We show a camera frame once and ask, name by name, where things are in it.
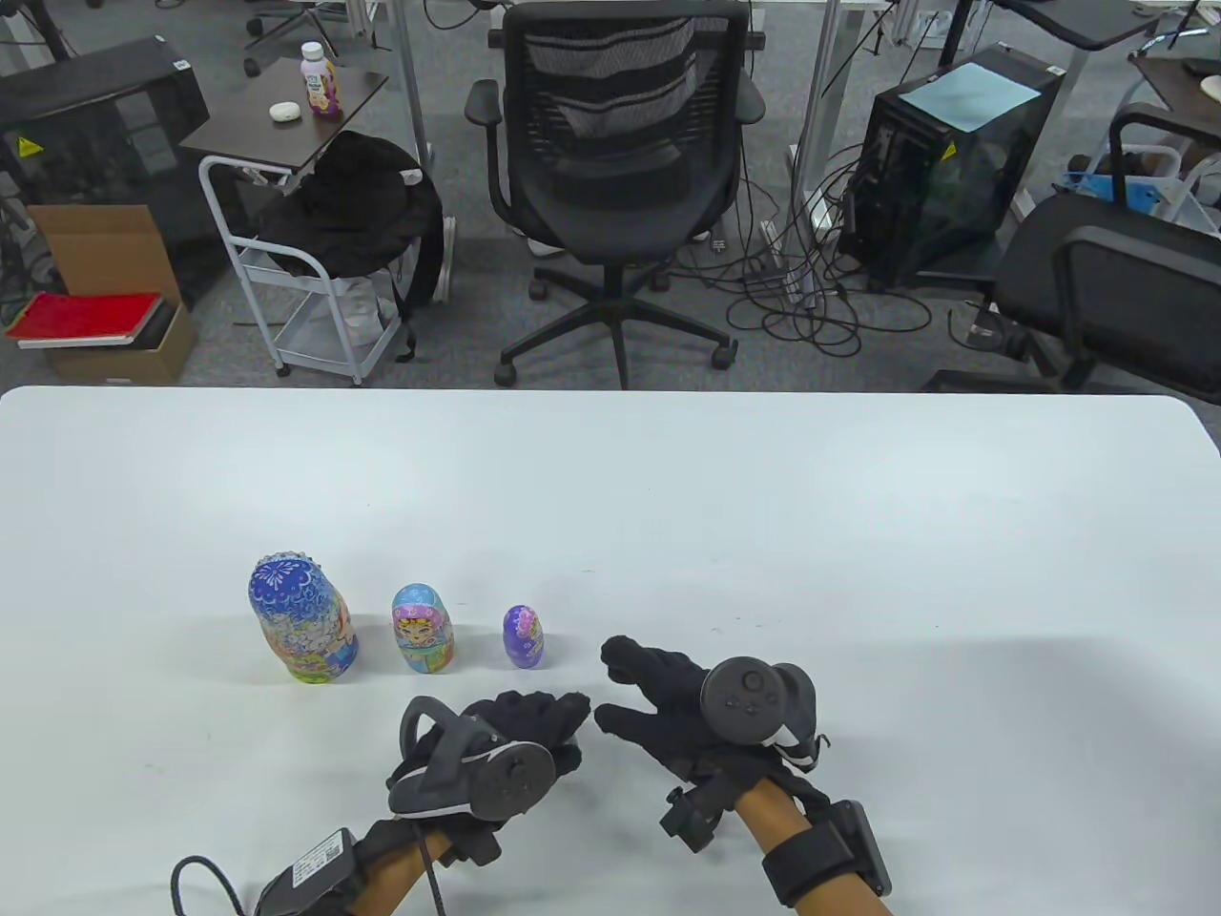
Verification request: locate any light blue paper sheet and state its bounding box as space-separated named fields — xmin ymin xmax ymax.
xmin=900 ymin=63 xmax=1041 ymax=133

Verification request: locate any medium light blue Russian doll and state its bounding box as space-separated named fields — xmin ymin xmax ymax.
xmin=391 ymin=583 xmax=455 ymax=675

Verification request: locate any black mesh office chair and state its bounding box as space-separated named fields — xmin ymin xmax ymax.
xmin=466 ymin=0 xmax=767 ymax=390

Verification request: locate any black backpack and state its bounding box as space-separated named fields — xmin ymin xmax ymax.
xmin=256 ymin=131 xmax=446 ymax=364

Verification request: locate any black padded office chair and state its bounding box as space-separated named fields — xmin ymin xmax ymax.
xmin=921 ymin=103 xmax=1221 ymax=406

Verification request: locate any blue plastic item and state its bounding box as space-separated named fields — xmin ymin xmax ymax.
xmin=1062 ymin=172 xmax=1163 ymax=217

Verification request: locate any person's right hand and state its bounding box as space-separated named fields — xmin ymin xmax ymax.
xmin=593 ymin=635 xmax=831 ymax=807

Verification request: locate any black glass-sided computer tower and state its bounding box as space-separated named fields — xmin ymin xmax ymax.
xmin=838 ymin=43 xmax=1065 ymax=292

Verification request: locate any person's right forearm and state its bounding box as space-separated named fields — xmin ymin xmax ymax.
xmin=735 ymin=781 xmax=893 ymax=916

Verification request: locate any white desk leg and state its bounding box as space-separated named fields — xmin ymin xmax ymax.
xmin=386 ymin=0 xmax=435 ymax=168
xmin=790 ymin=0 xmax=845 ymax=235
xmin=1009 ymin=43 xmax=1096 ymax=222

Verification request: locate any brown cardboard box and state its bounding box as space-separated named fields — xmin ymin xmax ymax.
xmin=27 ymin=204 xmax=198 ymax=386

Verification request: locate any white rolling cart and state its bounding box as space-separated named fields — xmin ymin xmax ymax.
xmin=198 ymin=156 xmax=406 ymax=387

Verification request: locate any red notebook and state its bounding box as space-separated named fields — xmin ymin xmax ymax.
xmin=5 ymin=292 xmax=163 ymax=349

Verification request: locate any brown desk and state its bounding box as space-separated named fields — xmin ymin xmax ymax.
xmin=1128 ymin=52 xmax=1221 ymax=144

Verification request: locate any person's left hand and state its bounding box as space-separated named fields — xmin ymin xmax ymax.
xmin=358 ymin=690 xmax=593 ymax=864

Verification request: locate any black cable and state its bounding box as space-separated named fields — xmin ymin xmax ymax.
xmin=170 ymin=825 xmax=449 ymax=916

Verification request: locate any black desk top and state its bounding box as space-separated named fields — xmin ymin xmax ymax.
xmin=992 ymin=0 xmax=1189 ymax=51

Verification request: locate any dark brown side table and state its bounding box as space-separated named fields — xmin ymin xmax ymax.
xmin=179 ymin=57 xmax=390 ymax=197

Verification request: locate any white power strip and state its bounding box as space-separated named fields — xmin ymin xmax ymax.
xmin=761 ymin=218 xmax=823 ymax=306

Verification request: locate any black glove sensor bracket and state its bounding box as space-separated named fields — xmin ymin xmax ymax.
xmin=444 ymin=822 xmax=504 ymax=866
xmin=660 ymin=778 xmax=755 ymax=855

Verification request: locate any tangle of black floor cables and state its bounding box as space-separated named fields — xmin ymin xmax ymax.
xmin=668 ymin=143 xmax=941 ymax=359

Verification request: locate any large blue Russian doll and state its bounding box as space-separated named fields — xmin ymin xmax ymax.
xmin=250 ymin=552 xmax=360 ymax=684

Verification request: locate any black mesh-sided computer tower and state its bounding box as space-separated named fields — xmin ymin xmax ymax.
xmin=0 ymin=36 xmax=211 ymax=308

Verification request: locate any black VR controller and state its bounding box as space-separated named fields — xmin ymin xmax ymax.
xmin=386 ymin=697 xmax=557 ymax=823
xmin=700 ymin=656 xmax=829 ymax=772

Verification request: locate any purple drink bottle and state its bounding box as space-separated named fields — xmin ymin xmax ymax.
xmin=300 ymin=42 xmax=342 ymax=119

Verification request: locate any person's left forearm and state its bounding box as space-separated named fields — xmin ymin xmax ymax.
xmin=348 ymin=830 xmax=449 ymax=916

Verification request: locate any small purple Russian doll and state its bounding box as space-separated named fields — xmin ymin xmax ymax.
xmin=503 ymin=604 xmax=546 ymax=669

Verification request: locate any black office chair base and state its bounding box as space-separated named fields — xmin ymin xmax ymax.
xmin=243 ymin=0 xmax=349 ymax=77

